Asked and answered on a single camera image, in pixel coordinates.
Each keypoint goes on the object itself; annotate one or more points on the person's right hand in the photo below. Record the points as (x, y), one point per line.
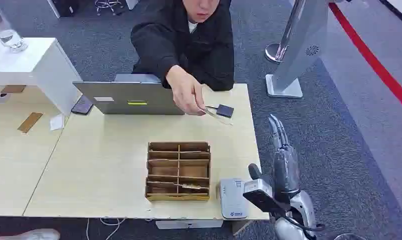
(186, 91)

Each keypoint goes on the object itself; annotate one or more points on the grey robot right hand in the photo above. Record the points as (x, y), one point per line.
(285, 169)

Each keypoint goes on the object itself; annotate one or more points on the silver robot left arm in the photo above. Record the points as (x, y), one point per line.
(35, 235)

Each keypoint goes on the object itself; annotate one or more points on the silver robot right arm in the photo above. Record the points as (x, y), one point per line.
(303, 207)

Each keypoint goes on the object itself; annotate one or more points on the small black hub box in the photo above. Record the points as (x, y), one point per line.
(225, 111)

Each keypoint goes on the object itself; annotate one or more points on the person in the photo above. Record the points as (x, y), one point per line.
(201, 43)

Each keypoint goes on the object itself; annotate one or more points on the grey laptop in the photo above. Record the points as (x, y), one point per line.
(128, 97)

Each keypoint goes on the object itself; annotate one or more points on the white card reader device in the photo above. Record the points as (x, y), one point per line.
(232, 200)

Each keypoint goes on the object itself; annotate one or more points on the wooden card box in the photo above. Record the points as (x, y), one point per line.
(178, 172)

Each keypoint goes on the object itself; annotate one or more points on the round clear base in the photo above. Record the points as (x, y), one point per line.
(350, 237)

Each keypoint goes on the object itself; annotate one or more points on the black smartphone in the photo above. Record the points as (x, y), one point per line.
(82, 106)

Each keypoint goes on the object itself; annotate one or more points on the chrome chair base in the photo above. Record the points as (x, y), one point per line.
(108, 5)

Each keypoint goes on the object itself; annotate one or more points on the grey standing kiosk panel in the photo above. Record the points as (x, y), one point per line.
(303, 43)

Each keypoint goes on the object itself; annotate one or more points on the white paper slip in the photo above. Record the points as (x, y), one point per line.
(57, 122)

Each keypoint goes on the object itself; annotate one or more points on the black cabinet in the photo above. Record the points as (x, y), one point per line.
(65, 6)

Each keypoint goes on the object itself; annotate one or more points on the white shelf box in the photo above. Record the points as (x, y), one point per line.
(38, 63)

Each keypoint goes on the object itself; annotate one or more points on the long brown cardboard strip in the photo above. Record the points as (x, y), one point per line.
(30, 122)

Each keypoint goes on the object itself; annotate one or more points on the brown cardboard piece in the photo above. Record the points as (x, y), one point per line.
(13, 89)

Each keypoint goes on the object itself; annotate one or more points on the clear glass bottle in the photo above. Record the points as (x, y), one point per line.
(7, 33)

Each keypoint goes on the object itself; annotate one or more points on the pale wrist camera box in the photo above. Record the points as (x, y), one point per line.
(257, 193)

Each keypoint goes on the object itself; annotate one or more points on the chrome stanchion post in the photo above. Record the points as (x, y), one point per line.
(280, 49)

